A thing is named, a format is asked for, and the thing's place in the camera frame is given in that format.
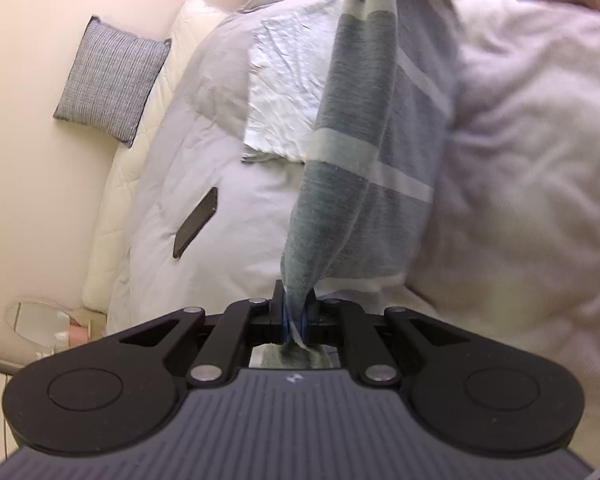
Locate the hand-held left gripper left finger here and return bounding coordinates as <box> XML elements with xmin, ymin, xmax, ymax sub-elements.
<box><xmin>120</xmin><ymin>280</ymin><xmax>287</xmax><ymax>388</ymax></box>

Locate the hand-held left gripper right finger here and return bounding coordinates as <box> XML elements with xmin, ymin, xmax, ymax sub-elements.
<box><xmin>302</xmin><ymin>292</ymin><xmax>473</xmax><ymax>388</ymax></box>

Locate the grey white-striped T-shirt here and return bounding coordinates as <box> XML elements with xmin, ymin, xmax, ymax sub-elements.
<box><xmin>250</xmin><ymin>0</ymin><xmax>463</xmax><ymax>368</ymax></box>

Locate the light blue shirt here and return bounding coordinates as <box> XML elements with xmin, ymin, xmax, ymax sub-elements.
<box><xmin>241</xmin><ymin>10</ymin><xmax>351</xmax><ymax>165</ymax></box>

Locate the black smartphone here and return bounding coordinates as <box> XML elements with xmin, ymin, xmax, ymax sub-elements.
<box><xmin>172</xmin><ymin>186</ymin><xmax>220</xmax><ymax>261</ymax></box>

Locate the round glass side table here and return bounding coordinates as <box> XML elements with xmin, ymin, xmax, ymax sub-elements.
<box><xmin>4</xmin><ymin>300</ymin><xmax>108</xmax><ymax>361</ymax></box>

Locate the bed with white blanket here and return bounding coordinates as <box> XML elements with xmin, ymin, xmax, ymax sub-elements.
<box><xmin>82</xmin><ymin>0</ymin><xmax>600</xmax><ymax>461</ymax></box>

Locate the grey woven cushion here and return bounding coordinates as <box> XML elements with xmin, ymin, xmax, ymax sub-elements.
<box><xmin>53</xmin><ymin>16</ymin><xmax>172</xmax><ymax>148</ymax></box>

